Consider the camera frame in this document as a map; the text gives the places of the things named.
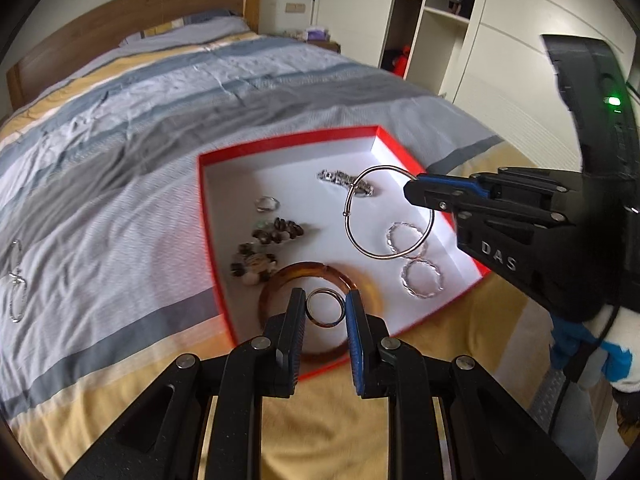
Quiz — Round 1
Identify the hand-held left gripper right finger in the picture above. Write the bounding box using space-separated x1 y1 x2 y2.
346 289 586 480

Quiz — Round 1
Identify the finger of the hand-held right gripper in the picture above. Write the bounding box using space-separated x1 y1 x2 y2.
415 167 584 196
403 179 579 229

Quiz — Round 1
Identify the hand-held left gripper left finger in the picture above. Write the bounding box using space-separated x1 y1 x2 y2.
65 287 307 480

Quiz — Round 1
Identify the dark metal ring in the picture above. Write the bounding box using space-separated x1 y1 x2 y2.
304 287 347 330

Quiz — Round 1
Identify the amber translucent bangle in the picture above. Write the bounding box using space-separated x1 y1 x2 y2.
257 261 386 365

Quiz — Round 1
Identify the silver twisted bracelet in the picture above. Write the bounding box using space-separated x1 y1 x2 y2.
399 255 446 300

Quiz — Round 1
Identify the large thin silver bangle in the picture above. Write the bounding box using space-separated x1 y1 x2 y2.
342 164 435 261

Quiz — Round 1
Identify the silver chain link bracelet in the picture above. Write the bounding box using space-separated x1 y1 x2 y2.
316 168 376 199

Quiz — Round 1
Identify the brown stone bead bracelet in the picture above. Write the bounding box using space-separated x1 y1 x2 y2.
228 217 306 289

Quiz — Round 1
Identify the red shallow box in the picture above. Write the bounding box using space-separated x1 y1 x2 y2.
198 124 494 384

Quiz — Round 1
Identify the person's right forearm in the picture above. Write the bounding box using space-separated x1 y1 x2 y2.
585 304 640 413

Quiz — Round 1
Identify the red object in wardrobe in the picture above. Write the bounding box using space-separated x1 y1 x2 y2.
394 45 414 79

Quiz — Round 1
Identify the white wardrobe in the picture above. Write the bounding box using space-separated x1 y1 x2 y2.
310 0 640 176

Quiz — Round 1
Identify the wooden nightstand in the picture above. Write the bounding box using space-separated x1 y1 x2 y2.
299 25 342 54

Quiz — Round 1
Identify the striped blue yellow duvet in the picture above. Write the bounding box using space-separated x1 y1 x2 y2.
0 30 566 480

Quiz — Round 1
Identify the blue grey pillow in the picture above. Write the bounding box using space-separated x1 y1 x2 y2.
118 8 250 49

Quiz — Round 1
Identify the wooden headboard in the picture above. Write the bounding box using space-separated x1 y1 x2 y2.
5 0 263 111

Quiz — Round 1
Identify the silver bracelet on bed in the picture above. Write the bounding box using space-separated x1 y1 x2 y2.
7 273 29 324

